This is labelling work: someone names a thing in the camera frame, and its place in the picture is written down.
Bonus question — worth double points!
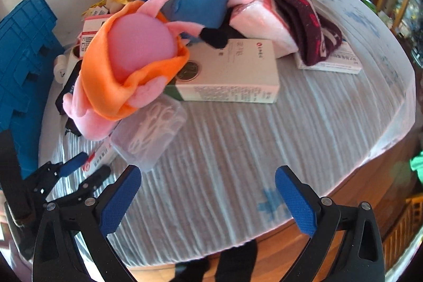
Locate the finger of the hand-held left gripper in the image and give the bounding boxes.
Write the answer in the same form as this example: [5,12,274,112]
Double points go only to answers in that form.
[31,151,89,195]
[49,165,112,207]

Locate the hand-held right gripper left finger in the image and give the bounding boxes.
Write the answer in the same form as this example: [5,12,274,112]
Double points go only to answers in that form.
[32,165,142,282]

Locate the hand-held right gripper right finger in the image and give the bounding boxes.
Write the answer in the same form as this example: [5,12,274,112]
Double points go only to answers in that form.
[275,166,386,282]

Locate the red and white toothpaste box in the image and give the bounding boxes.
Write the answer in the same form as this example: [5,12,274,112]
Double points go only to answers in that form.
[82,140,117,172]

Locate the clear plastic floss pick box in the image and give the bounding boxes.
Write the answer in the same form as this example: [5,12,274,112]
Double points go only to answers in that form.
[111,94,188,172]

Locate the black plastic case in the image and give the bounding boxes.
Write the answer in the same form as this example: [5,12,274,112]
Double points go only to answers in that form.
[56,61,84,138]

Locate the blue plastic crate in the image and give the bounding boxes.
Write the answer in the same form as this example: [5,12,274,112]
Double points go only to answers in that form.
[0,0,67,180]

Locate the white and green carton box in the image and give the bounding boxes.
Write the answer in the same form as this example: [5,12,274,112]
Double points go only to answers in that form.
[163,38,281,105]

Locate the dark red knitted scarf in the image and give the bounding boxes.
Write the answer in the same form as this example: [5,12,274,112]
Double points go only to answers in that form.
[249,0,343,67]

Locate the white striped tablecloth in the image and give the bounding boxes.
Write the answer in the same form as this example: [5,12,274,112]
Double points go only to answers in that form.
[38,0,416,269]

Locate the dark cloth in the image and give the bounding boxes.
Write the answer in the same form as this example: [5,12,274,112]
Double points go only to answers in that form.
[174,238,259,282]

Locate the white roll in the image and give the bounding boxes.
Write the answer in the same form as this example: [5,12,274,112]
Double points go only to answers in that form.
[54,54,72,85]

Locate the wooden slatted stool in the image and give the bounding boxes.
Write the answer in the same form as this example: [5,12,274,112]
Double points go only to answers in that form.
[383,195,423,271]

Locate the green object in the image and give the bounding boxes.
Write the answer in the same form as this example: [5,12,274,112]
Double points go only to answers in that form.
[409,150,423,177]

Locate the white medicine box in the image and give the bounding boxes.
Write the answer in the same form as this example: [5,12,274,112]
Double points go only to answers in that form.
[294,39,363,75]

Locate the pink tissue pack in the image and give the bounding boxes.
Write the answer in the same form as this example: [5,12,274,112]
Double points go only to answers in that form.
[228,0,300,58]

